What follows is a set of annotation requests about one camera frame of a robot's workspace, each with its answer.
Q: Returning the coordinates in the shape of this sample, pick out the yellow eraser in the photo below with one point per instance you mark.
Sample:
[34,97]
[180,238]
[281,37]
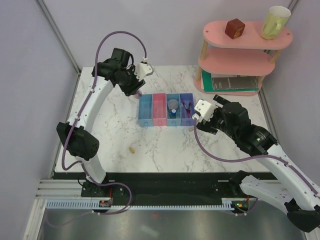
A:
[131,150]

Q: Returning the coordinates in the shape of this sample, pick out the cyan drawer bin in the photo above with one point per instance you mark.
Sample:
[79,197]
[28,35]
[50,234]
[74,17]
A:
[173,122]

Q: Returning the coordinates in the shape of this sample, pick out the blue cap stamp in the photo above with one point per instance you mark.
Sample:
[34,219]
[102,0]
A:
[173,113]

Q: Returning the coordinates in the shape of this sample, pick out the purple drawer bin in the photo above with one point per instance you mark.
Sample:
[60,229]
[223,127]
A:
[186,119]

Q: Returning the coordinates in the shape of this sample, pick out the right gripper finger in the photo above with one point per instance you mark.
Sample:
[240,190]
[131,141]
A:
[207,128]
[220,100]

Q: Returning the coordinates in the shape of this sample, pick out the white cable duct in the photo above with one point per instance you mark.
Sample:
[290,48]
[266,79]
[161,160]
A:
[89,204]

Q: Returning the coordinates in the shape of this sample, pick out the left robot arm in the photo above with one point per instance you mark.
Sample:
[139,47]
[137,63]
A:
[80,147]

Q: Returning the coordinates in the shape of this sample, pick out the light blue drawer bin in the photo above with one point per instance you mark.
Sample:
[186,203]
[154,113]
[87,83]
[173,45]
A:
[145,111]

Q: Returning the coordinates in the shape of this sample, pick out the pink drawer bin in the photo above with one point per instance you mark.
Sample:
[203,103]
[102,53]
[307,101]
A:
[159,109]

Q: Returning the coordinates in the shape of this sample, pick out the dark setup guide booklet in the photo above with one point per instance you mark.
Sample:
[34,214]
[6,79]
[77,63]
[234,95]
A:
[234,84]

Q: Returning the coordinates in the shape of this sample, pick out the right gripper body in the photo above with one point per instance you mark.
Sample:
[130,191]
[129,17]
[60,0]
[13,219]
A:
[217,120]

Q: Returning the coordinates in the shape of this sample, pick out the brown cube box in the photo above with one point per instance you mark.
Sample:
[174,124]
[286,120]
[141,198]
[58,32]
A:
[234,28]

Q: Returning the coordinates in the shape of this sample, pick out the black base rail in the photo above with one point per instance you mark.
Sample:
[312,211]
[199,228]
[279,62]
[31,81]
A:
[186,188]

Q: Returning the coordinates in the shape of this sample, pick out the pink three tier shelf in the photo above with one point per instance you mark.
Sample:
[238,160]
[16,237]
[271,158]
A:
[247,55]

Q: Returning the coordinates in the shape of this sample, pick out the green folder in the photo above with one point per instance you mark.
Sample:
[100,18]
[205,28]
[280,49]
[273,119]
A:
[207,81]

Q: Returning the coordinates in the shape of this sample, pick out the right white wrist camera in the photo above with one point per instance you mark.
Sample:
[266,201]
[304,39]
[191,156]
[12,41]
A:
[203,110]

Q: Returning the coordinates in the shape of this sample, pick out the yellow green mug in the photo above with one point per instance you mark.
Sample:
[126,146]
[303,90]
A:
[276,19]

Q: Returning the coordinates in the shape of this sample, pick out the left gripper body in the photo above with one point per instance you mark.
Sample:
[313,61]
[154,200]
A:
[130,83]

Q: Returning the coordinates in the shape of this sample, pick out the pink cap bottle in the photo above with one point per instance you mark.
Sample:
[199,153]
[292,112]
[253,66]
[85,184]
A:
[138,94]

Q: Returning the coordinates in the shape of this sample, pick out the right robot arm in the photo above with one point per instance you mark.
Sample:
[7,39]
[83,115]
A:
[300,200]

